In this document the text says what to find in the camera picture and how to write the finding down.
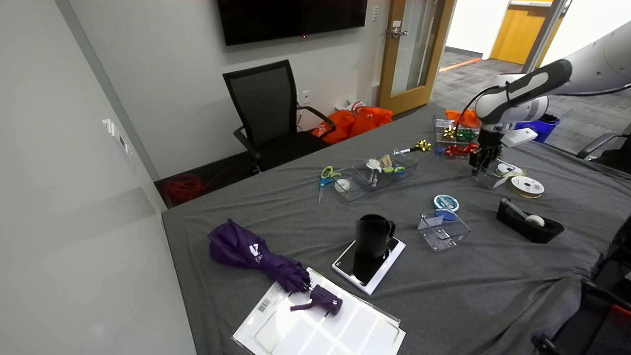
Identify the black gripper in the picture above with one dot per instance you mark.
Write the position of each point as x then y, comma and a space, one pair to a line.
489, 143

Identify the small clear square container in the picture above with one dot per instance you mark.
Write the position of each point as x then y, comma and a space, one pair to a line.
441, 230

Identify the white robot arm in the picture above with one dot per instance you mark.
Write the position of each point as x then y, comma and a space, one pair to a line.
593, 70

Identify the small white ribbon spool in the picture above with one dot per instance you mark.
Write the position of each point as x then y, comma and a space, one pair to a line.
505, 169

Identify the colourful gift bows pile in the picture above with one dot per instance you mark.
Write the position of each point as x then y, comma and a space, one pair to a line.
455, 133

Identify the white ribbon spool gold ribbon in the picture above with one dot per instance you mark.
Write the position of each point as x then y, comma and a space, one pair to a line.
526, 189

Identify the blue bin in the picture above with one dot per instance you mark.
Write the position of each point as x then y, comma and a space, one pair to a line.
542, 128

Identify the round blue floss container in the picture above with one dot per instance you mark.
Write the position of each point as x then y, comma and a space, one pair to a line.
441, 203

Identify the black tape dispenser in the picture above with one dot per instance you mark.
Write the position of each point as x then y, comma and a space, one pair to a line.
530, 226

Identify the grey table cloth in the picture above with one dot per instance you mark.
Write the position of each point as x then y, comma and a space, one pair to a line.
485, 297

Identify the flat clear tray with items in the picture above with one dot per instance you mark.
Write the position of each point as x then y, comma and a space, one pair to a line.
370, 177

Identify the wooden door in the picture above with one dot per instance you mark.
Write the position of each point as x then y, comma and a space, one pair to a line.
414, 43

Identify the orange bag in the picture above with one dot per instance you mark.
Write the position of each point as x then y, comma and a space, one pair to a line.
351, 124

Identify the black cylindrical mug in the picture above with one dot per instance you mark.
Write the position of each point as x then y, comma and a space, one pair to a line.
372, 238

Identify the black and white box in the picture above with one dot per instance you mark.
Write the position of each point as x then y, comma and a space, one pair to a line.
343, 266

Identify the black office chair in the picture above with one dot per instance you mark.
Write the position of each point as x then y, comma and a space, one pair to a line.
266, 106

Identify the white paper sheets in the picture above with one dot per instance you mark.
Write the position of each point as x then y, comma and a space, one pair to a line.
325, 321

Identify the purple folded umbrella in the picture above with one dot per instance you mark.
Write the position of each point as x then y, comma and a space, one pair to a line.
238, 248

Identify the wall mounted black television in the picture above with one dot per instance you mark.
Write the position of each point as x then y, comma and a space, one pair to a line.
260, 21

